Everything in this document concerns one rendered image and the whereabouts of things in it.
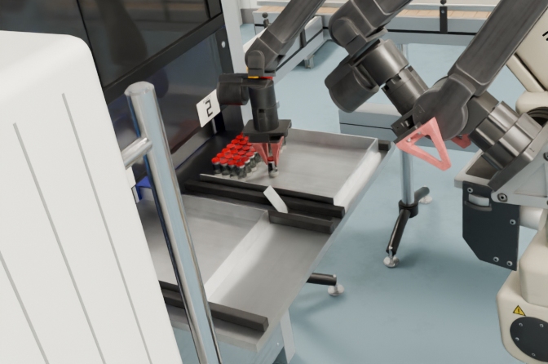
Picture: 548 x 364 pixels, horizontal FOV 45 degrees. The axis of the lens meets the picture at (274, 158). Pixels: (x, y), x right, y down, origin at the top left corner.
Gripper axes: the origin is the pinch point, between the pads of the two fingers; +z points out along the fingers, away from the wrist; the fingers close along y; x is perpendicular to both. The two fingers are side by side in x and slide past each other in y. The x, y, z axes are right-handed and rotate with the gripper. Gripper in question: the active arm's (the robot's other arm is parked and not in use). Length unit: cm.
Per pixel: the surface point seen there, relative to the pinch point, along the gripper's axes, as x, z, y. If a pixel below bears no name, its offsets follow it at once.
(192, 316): 82, -30, -15
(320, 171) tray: -1.6, 3.8, -10.7
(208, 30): -13.8, -27.1, 15.3
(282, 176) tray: 0.5, 3.9, -2.2
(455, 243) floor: -90, 90, -42
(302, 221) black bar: 20.2, 2.3, -11.0
